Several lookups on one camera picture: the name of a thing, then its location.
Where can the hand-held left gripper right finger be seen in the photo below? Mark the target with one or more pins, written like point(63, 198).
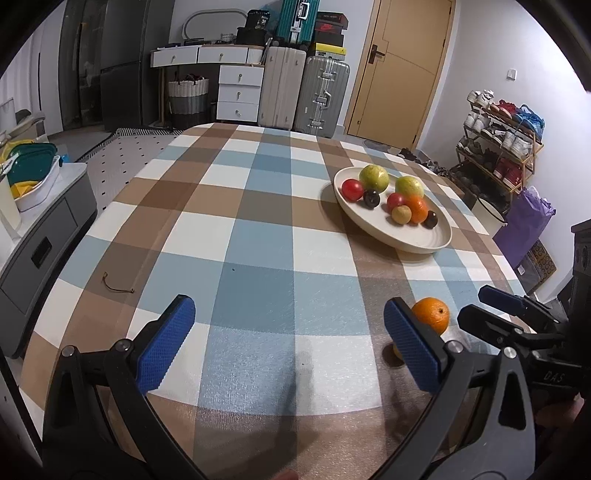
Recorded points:
point(411, 344)

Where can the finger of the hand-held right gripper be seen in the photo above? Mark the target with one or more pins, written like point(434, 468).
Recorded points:
point(501, 297)
point(489, 325)

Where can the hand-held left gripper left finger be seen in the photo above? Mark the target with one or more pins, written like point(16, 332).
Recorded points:
point(168, 341)

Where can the orange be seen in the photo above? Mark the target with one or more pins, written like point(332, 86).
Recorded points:
point(419, 210)
point(431, 315)

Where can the dark purple plum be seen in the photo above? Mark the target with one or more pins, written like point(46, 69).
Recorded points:
point(431, 219)
point(371, 199)

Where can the cream round plate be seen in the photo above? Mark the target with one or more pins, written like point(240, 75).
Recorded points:
point(406, 235)

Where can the red tomato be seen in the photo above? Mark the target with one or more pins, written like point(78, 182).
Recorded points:
point(352, 189)
point(395, 201)

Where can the person's right hand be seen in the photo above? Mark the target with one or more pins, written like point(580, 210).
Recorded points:
point(556, 411)

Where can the patterned door mat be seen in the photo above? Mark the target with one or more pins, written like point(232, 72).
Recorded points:
point(538, 265)

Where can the purple bag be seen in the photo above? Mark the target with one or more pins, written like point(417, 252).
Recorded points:
point(526, 226)

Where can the white trash bin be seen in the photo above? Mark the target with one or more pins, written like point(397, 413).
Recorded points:
point(489, 212)

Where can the green guava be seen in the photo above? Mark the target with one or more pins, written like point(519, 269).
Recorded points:
point(374, 177)
point(410, 186)

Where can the pile of dark shoes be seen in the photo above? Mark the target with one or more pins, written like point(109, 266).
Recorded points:
point(429, 161)

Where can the wooden shoe rack with shoes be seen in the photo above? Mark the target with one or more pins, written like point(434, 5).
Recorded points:
point(508, 138)

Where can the grey cabinet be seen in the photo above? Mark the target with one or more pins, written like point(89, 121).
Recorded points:
point(41, 244)

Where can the white plastic basket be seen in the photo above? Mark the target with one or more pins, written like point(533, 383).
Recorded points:
point(44, 189)

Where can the wooden door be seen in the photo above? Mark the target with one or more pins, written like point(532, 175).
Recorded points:
point(397, 78)

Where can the woven laundry basket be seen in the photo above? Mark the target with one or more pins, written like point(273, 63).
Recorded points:
point(187, 99)

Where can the white drawer dresser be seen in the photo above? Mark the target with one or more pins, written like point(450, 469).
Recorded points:
point(238, 92)

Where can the silver suitcase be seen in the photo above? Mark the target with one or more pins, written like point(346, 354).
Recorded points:
point(321, 97)

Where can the grey refrigerator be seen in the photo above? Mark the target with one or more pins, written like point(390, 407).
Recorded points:
point(134, 69)

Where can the beige suitcase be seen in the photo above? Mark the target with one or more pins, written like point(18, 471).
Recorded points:
point(280, 87)

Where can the yellow black shoe box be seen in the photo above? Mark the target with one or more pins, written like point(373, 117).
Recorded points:
point(328, 50)

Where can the oval mirror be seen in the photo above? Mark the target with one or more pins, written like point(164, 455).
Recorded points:
point(189, 23)

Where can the black red shoe box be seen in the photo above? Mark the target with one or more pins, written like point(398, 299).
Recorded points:
point(328, 27)

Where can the black bag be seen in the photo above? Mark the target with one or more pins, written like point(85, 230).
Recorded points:
point(258, 19)

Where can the teal suitcase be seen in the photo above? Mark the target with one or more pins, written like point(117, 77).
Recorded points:
point(293, 21)

